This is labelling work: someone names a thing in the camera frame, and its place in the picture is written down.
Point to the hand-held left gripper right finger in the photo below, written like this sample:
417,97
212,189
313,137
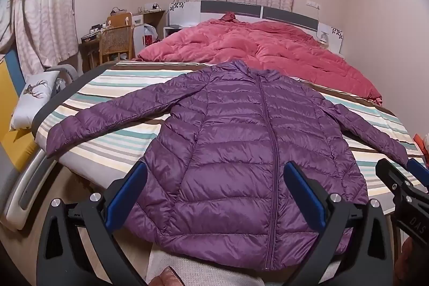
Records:
305,197

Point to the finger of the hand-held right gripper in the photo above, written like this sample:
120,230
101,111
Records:
390,173
419,170

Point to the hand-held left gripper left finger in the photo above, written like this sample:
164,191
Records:
125,194

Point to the purple down jacket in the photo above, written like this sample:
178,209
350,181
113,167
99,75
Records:
234,155

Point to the orange cloth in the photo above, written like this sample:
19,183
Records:
420,143

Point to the brown leather item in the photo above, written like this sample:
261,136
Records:
166,277

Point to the grey knit clothing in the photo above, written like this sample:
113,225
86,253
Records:
207,274

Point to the deer print pillow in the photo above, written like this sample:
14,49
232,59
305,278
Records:
35,95

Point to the red quilt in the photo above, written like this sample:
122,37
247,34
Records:
268,51

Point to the clear glass bottle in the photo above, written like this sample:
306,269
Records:
323,38

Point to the yellow blue cushion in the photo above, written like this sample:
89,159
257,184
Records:
10,95

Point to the wicker chair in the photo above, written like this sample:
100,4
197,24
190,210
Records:
115,39

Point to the dark wooden desk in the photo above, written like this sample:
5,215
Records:
88,39

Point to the white plastic bag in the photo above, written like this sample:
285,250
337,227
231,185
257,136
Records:
149,33

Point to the white bedside table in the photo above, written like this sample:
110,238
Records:
171,31

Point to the brown handbag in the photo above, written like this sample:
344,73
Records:
119,19

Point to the white small cabinet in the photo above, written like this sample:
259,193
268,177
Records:
137,19

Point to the wooden open shelf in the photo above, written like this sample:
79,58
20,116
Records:
154,16

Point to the white power strip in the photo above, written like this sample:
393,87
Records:
152,8

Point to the red garment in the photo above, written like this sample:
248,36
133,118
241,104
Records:
229,17

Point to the patterned side curtain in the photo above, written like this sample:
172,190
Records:
40,11

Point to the grey white bed headboard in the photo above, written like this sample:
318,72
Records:
231,8

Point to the white wall socket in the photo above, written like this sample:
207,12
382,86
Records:
313,5

